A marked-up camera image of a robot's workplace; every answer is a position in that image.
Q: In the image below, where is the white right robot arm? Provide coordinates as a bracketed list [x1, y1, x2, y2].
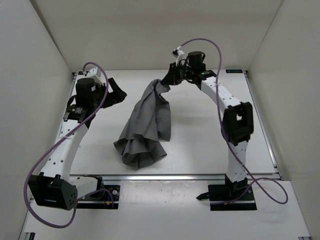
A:
[161, 49, 254, 200]

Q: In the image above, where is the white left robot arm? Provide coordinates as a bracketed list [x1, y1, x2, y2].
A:
[28, 67, 127, 210]

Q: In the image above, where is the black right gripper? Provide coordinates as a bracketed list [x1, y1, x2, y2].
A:
[161, 63, 194, 87]

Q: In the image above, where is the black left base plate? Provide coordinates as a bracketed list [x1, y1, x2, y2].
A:
[77, 184, 121, 210]

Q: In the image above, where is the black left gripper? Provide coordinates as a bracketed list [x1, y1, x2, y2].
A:
[93, 75, 128, 107]

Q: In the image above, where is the grey pleated skirt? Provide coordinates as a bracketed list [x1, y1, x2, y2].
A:
[113, 79, 172, 170]

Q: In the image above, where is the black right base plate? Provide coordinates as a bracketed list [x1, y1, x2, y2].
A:
[196, 184, 257, 211]

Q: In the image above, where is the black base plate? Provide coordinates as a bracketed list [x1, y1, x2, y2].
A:
[77, 184, 121, 210]
[196, 184, 257, 211]

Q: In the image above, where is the right blue corner label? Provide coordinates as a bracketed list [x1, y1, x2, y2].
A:
[225, 69, 243, 74]

